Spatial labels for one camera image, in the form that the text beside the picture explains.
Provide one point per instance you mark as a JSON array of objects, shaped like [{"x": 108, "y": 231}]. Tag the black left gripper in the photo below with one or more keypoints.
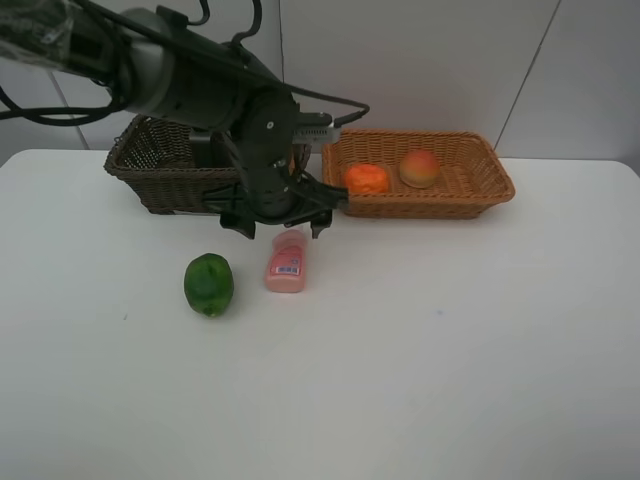
[{"x": 275, "y": 194}]

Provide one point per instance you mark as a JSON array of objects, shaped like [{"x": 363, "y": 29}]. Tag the orange tangerine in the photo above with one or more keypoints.
[{"x": 366, "y": 179}]

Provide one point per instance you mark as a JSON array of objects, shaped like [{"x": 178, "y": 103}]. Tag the dark green pump bottle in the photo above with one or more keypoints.
[{"x": 208, "y": 149}]

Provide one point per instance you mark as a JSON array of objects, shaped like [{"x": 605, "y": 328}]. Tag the red yellow peach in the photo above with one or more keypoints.
[{"x": 419, "y": 169}]

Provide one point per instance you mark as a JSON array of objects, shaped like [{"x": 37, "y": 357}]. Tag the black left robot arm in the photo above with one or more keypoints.
[{"x": 214, "y": 130}]

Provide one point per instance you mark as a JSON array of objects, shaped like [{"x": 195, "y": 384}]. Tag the pink lotion bottle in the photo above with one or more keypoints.
[{"x": 286, "y": 268}]

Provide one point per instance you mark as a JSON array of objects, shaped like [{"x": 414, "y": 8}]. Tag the green lime fruit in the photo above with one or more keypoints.
[{"x": 208, "y": 285}]

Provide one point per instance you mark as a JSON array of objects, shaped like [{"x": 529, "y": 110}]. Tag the dark brown wicker basket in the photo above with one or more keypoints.
[{"x": 154, "y": 158}]

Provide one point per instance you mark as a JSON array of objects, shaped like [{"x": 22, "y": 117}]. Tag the light brown wicker basket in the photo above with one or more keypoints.
[{"x": 471, "y": 178}]

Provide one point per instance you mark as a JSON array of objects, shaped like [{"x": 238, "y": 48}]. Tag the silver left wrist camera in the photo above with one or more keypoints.
[{"x": 315, "y": 128}]

